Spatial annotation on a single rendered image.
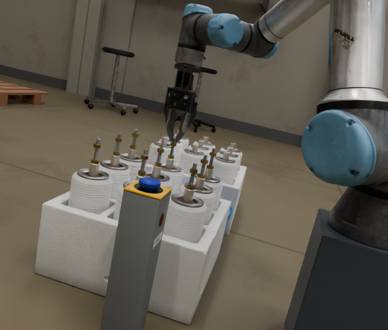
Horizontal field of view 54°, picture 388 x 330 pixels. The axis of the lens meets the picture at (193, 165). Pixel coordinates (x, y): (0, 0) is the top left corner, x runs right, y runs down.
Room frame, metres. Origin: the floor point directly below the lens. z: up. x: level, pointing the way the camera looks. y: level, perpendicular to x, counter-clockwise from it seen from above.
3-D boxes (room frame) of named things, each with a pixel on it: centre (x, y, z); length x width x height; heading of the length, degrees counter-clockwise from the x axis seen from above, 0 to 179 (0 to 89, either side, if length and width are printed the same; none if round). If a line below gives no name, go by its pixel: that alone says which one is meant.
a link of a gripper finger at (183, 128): (1.06, 0.05, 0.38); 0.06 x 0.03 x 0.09; 176
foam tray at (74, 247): (0.97, 0.09, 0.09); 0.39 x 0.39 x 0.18; 79
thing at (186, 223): (0.83, 0.00, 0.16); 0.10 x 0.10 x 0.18
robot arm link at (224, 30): (1.00, 0.00, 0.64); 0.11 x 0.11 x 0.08; 37
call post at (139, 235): (0.67, 0.07, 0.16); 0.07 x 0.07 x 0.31; 79
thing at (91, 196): (0.87, 0.23, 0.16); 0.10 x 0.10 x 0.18
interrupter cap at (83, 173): (0.87, 0.23, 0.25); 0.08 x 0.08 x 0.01
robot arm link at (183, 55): (1.07, 0.07, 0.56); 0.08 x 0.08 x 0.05
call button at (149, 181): (0.67, 0.07, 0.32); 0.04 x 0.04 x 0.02
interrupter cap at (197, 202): (0.83, 0.00, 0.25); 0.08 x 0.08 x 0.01
